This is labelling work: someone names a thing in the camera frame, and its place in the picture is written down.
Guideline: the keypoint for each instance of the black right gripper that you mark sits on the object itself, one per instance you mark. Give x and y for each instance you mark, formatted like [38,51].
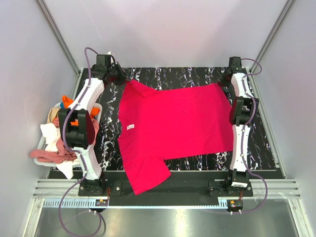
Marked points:
[222,83]

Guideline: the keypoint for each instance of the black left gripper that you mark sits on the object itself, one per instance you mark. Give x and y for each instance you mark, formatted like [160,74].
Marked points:
[123,76]

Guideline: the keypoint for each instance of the bright pink t-shirt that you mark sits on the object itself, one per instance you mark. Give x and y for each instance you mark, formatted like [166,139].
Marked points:
[158,125]

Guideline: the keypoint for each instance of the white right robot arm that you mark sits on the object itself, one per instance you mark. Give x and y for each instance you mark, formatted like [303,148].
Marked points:
[242,113]

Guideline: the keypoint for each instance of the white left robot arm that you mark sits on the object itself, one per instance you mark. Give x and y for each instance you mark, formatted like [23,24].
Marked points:
[76,126]

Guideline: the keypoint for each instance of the beige garment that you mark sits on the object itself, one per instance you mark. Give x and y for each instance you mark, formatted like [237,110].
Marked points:
[52,115]

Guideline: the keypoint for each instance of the white garment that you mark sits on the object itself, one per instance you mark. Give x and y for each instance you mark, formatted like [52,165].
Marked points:
[66,167]

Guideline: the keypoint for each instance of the dusty pink garment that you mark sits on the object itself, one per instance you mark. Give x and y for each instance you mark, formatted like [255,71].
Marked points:
[55,151]

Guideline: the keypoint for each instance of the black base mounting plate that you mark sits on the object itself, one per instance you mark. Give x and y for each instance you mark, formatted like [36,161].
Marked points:
[214,191]

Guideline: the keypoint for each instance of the right small control board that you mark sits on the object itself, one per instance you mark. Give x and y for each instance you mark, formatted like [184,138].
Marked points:
[235,206]

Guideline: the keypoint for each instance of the small control board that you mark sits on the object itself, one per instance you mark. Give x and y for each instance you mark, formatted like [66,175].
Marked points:
[104,202]
[235,206]

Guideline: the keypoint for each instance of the left small control board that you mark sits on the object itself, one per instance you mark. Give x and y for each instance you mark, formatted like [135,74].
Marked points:
[104,202]

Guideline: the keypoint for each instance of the right aluminium frame post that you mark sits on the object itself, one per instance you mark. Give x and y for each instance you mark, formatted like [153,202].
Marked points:
[275,29]

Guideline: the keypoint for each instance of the aluminium frame post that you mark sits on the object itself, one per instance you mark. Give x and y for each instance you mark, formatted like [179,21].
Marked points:
[275,29]
[61,42]

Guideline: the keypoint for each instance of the left aluminium frame post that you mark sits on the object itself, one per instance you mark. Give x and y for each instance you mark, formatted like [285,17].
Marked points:
[61,42]

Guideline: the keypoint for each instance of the aluminium front rail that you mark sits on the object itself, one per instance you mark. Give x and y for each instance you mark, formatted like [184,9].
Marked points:
[277,188]

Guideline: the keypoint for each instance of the white slotted cable duct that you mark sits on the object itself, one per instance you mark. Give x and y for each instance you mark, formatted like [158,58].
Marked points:
[90,203]

